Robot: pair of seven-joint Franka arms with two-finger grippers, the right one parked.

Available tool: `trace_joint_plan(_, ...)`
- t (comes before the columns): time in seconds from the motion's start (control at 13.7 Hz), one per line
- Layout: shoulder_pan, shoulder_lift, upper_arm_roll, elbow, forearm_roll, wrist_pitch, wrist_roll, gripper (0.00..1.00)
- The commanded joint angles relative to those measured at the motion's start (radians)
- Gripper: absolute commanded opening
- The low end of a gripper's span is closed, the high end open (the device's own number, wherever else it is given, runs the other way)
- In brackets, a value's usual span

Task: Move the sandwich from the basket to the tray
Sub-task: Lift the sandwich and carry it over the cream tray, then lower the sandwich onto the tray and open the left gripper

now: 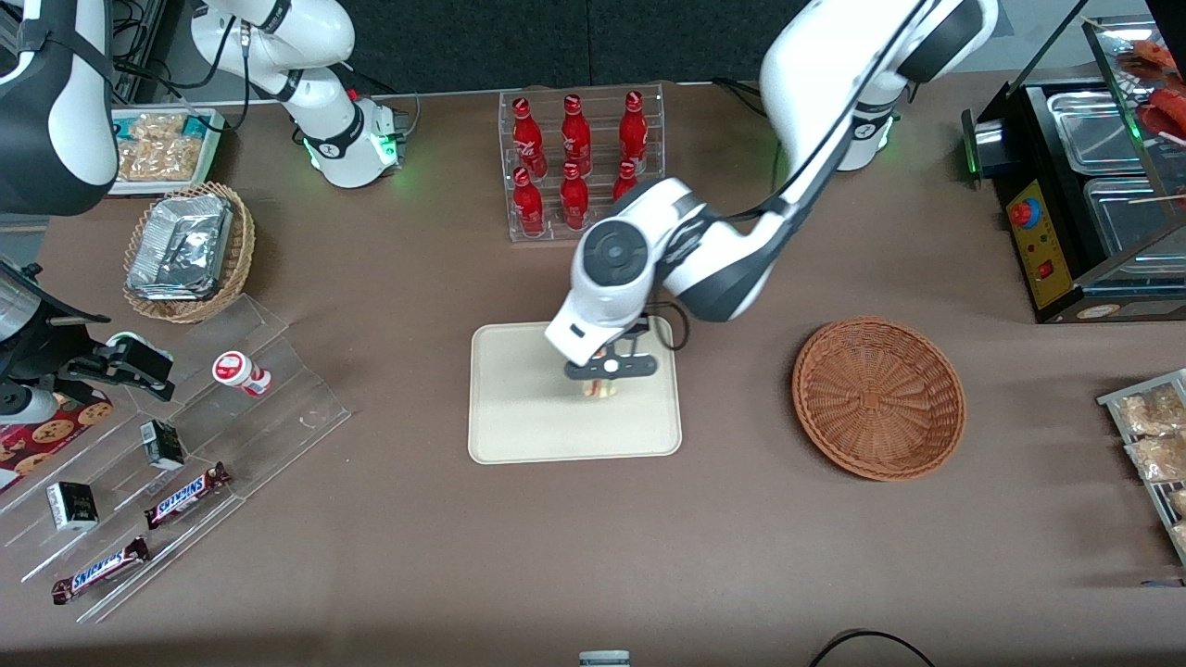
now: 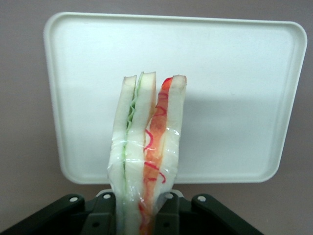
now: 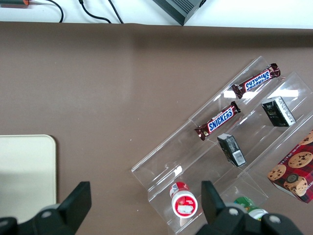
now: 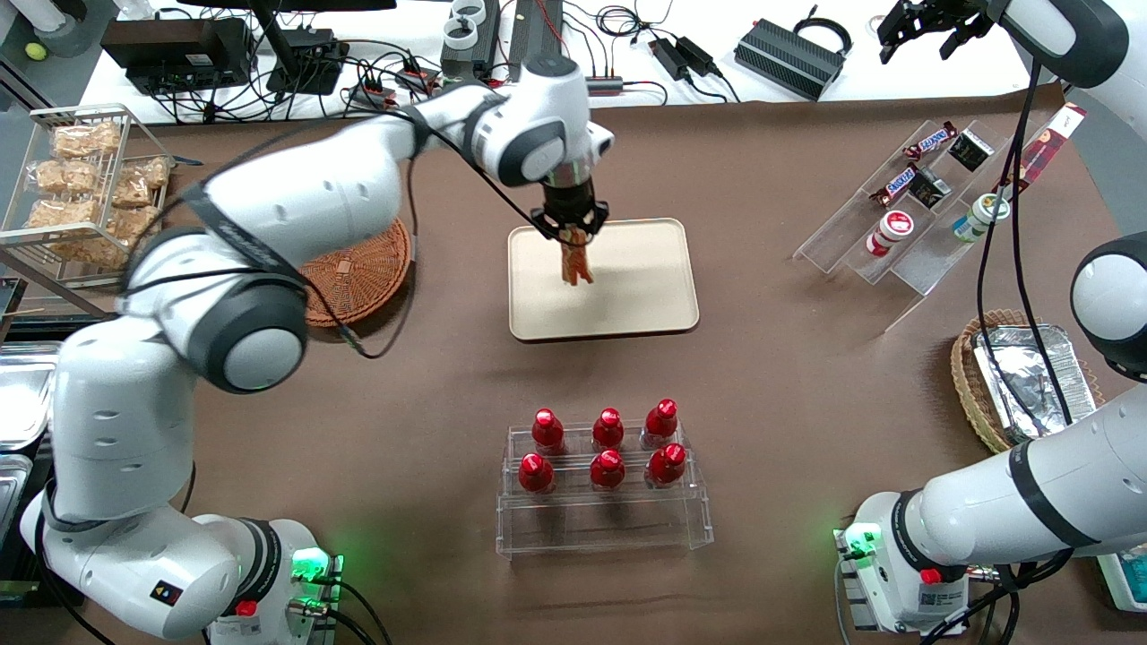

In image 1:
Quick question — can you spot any small red white bottle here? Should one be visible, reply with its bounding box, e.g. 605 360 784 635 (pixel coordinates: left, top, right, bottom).
212 351 273 397

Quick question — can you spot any clear nut snack bag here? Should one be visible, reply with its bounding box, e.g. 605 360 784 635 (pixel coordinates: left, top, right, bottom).
116 113 191 145
119 139 207 183

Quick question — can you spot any small black carton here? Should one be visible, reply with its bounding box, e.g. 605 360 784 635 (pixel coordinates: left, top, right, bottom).
46 482 100 532
140 420 186 472

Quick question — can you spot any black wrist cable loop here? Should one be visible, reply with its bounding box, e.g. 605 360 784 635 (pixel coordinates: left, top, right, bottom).
649 301 691 353

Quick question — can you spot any clear acrylic bottle rack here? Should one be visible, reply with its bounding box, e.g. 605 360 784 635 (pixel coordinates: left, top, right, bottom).
498 82 668 244

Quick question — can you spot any grey metal snack rack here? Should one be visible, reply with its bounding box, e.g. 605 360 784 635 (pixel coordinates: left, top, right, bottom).
1097 369 1186 566

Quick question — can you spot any red food display piece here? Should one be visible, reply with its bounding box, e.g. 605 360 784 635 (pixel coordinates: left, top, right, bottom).
1117 39 1178 84
1138 88 1186 140

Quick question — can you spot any cream plastic tray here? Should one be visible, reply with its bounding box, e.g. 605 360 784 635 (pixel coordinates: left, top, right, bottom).
468 315 684 465

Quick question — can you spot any round brown wicker basket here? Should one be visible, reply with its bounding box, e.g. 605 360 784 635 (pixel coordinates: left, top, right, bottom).
792 317 967 483

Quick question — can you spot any red cookie box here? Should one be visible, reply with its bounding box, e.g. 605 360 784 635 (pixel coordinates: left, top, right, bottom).
0 391 114 492

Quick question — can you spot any black table cable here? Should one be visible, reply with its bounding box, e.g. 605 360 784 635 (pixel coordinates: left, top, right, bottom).
808 629 937 667

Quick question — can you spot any steel warmer pan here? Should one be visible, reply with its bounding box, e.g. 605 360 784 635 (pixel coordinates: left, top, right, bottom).
1082 176 1186 270
1047 90 1150 175

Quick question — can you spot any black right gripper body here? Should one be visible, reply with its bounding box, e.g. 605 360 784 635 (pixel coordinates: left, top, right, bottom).
0 306 105 385

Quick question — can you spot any clear acrylic stepped display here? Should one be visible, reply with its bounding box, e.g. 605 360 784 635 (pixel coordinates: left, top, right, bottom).
0 295 353 623

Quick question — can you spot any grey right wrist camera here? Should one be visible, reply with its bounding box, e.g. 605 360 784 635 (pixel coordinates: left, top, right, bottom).
0 384 58 427

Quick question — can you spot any black food warmer yellow panel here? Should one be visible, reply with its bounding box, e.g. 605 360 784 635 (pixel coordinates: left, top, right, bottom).
961 14 1186 325

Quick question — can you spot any small tan wicker basket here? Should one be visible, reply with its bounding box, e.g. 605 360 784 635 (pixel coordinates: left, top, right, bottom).
122 182 257 325

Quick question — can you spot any Snickers chocolate bar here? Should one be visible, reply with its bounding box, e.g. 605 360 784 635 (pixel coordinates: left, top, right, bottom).
51 535 151 606
144 461 232 531

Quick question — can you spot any crumpled silver foil bag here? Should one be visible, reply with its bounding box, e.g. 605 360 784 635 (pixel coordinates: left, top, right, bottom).
127 218 225 302

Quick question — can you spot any white snack tray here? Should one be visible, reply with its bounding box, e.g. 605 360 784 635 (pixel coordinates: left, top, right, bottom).
109 107 226 197

